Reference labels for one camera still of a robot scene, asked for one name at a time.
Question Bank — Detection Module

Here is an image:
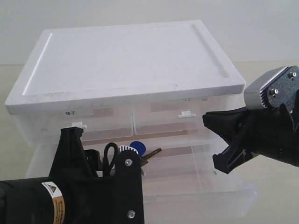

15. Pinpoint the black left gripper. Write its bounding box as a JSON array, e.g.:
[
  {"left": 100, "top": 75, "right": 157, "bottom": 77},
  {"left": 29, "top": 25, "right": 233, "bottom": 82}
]
[{"left": 48, "top": 127, "right": 119, "bottom": 224}]

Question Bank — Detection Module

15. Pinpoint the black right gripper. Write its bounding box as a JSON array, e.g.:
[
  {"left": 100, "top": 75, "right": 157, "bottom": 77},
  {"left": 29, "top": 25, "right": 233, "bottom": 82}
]
[{"left": 202, "top": 105, "right": 299, "bottom": 174}]

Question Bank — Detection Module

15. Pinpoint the key bunch with blue tag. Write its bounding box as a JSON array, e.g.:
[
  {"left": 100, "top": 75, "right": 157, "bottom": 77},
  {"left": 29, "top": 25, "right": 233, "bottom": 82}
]
[{"left": 129, "top": 141, "right": 162, "bottom": 176}]

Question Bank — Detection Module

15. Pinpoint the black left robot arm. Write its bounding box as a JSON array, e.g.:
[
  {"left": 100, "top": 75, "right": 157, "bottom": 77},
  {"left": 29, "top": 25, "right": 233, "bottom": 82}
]
[{"left": 0, "top": 127, "right": 119, "bottom": 224}]

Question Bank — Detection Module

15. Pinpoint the top left small drawer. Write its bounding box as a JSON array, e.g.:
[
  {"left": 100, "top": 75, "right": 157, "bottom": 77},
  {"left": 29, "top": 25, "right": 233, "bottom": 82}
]
[{"left": 40, "top": 106, "right": 133, "bottom": 141}]

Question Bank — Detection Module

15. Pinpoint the small drawer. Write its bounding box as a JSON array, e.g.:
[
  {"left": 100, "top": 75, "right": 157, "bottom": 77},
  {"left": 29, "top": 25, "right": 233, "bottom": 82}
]
[
  {"left": 133, "top": 98, "right": 202, "bottom": 135},
  {"left": 40, "top": 106, "right": 133, "bottom": 141}
]

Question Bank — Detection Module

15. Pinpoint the top right small drawer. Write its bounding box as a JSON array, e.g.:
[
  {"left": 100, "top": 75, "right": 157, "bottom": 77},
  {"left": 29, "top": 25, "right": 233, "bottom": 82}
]
[{"left": 133, "top": 98, "right": 202, "bottom": 135}]

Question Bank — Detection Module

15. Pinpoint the white translucent drawer cabinet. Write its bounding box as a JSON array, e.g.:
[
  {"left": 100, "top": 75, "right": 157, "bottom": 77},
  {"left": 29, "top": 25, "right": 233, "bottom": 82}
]
[{"left": 5, "top": 20, "right": 246, "bottom": 150}]

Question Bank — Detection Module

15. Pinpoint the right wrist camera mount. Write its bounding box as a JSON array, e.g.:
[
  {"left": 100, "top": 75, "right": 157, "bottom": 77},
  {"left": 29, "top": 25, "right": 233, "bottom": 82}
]
[{"left": 243, "top": 65, "right": 299, "bottom": 112}]

